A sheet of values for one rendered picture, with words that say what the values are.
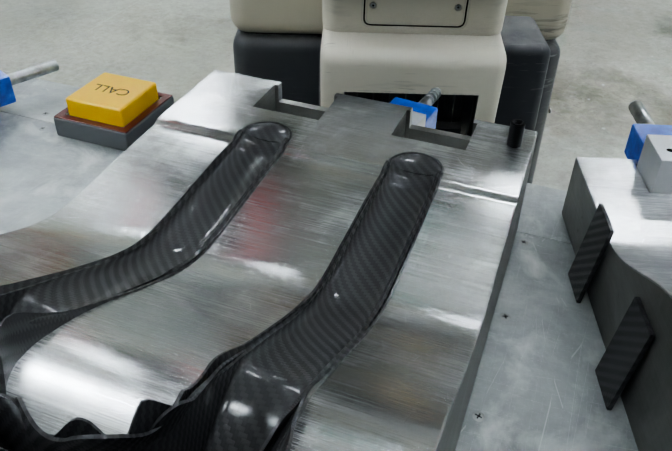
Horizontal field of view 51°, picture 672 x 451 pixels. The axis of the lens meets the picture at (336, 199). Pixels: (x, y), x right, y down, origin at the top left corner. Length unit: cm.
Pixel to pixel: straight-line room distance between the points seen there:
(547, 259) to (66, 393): 37
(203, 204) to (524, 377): 23
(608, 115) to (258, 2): 163
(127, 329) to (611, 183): 37
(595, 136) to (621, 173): 183
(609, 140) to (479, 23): 155
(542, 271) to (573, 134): 186
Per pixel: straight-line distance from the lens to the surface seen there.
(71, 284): 36
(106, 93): 69
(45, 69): 78
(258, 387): 29
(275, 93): 57
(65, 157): 67
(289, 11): 114
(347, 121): 51
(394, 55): 85
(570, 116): 248
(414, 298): 38
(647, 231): 51
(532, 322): 50
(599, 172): 56
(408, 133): 54
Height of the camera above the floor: 114
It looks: 36 degrees down
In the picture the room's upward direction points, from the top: 1 degrees clockwise
